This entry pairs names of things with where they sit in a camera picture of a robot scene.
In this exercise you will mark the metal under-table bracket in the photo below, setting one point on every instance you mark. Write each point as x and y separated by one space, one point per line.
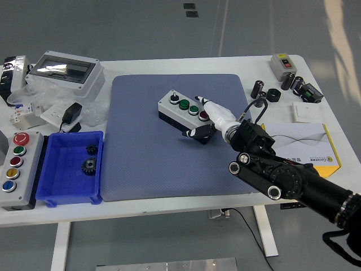
217 213

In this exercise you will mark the white wall socket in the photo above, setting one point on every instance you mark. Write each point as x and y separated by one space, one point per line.
52 115

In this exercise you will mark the black power adapter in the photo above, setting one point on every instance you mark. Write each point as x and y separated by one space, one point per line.
72 112

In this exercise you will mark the white table leg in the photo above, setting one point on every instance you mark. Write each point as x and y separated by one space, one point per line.
266 234
59 245

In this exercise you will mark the blue-grey table mat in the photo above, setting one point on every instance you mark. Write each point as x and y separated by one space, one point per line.
146 158

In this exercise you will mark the clear plastic bag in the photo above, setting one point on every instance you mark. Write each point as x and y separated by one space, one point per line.
53 97

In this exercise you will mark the blue plastic bin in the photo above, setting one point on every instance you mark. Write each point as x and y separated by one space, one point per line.
65 183

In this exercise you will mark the large black bevel gear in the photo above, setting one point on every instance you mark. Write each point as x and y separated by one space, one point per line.
89 167

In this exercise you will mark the grey five-button control box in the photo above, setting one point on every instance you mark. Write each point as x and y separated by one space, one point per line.
26 169

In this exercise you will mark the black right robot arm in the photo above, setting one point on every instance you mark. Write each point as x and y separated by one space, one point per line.
296 180

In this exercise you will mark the white wall switch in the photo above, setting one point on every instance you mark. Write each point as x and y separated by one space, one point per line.
307 113

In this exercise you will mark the grey distribution box clear lid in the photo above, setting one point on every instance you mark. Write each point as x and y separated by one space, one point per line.
84 82

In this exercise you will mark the black and white packaged box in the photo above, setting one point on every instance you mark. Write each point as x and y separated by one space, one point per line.
17 73

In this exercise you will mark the white and yellow cardboard box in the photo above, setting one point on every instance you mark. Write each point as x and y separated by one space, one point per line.
304 141

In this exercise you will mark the grey four-button control box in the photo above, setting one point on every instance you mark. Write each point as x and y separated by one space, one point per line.
175 108

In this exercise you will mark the dark cylindrical capacitor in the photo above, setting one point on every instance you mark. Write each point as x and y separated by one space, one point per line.
261 95
287 81
296 83
257 89

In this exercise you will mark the black hex nut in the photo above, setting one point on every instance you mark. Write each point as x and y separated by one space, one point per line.
273 96

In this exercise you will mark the dark floor plate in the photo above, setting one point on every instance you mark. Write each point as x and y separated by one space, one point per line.
189 6
192 14

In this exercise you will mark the grey two-button switch box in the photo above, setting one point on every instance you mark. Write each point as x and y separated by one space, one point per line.
277 69

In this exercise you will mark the black table control panel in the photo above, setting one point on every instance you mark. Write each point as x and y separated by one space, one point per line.
290 206

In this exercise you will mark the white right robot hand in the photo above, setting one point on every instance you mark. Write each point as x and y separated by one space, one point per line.
221 117

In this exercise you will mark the small black bevel gear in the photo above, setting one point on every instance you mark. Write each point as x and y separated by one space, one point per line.
91 149

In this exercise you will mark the black module green terminal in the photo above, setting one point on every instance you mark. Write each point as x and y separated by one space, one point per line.
311 93

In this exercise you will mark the silver metal plate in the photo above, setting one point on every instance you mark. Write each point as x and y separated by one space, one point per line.
169 265

